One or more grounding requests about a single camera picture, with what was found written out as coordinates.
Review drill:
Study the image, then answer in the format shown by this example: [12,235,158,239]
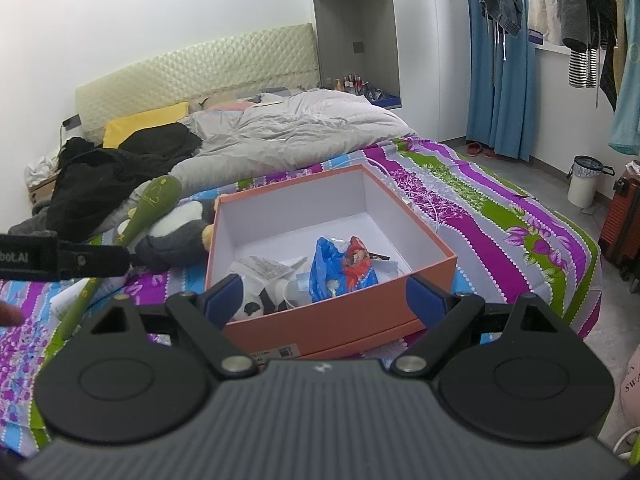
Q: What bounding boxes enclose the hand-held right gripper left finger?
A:
[75,275,253,378]

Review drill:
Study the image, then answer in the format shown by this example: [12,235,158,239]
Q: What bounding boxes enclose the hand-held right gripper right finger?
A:
[390,275,573,378]

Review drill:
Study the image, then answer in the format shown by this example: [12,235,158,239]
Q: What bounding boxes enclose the panda plush toy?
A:
[231,292,288,322]

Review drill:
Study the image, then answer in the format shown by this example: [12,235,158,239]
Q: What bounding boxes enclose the orange cardboard box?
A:
[205,163,458,361]

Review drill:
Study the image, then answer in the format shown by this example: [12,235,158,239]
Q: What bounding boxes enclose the red blue foil bag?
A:
[309,235,401,303]

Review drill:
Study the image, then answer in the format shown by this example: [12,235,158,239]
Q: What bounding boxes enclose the person's left hand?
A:
[0,301,24,328]

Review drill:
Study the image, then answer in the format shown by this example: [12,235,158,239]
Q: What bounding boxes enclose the white printed paper packet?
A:
[230,255,308,286]

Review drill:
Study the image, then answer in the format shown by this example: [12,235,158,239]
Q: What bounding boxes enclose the white rolled cloth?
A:
[50,275,126,321]

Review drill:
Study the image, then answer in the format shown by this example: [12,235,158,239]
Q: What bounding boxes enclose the grey fleece cloth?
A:
[7,200,58,236]

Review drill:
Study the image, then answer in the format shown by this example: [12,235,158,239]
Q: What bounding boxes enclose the grey penguin plush toy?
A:
[117,197,221,267]

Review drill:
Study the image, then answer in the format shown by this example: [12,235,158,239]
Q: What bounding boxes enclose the black clothing pile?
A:
[45,122,203,243]

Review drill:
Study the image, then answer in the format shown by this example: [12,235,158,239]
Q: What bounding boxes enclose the brown cardboard carton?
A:
[27,175,58,206]

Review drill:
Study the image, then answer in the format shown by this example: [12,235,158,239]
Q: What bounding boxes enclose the green snake plush toy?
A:
[60,175,183,341]

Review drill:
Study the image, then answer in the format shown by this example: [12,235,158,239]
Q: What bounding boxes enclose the white crumpled cloth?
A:
[25,152,63,186]

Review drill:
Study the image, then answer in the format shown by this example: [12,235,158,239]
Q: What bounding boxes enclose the striped floral bedsheet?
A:
[0,135,603,461]

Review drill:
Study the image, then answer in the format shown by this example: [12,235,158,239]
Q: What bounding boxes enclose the yellow pillow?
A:
[102,101,191,150]

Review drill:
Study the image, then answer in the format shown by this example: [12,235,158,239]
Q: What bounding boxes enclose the grey quilt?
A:
[102,89,418,211]

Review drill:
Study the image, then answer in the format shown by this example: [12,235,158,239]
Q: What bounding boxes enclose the pink pillow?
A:
[205,97,261,112]

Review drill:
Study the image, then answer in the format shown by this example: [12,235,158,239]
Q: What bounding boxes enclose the white trash bin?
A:
[566,155,616,209]

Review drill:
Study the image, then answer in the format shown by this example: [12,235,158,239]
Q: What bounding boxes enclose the blue curtain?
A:
[465,0,538,163]

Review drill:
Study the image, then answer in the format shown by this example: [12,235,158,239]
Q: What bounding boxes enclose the red suitcase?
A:
[598,160,640,281]

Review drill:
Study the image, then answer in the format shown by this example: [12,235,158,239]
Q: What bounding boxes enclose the pale pink cushion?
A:
[617,345,640,413]

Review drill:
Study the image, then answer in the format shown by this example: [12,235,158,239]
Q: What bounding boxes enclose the cream padded headboard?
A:
[75,22,321,148]

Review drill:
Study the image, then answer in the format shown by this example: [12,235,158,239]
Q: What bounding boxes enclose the row of cosmetic bottles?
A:
[325,74,371,95]

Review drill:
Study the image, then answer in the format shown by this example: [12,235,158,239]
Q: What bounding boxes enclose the white wardrobe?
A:
[307,0,471,143]

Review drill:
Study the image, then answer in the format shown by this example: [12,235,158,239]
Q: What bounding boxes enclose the teal hanging garment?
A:
[607,35,640,157]

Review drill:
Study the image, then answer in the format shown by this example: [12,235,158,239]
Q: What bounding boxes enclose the black hanging coat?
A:
[592,0,623,113]

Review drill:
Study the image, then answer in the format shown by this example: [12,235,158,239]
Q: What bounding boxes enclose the cream hanging coat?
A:
[525,0,566,47]

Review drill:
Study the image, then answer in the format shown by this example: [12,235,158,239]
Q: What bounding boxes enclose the grey sweater with striped hem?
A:
[552,0,618,90]

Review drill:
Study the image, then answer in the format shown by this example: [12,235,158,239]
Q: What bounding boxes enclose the tan hanging garment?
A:
[605,0,633,96]

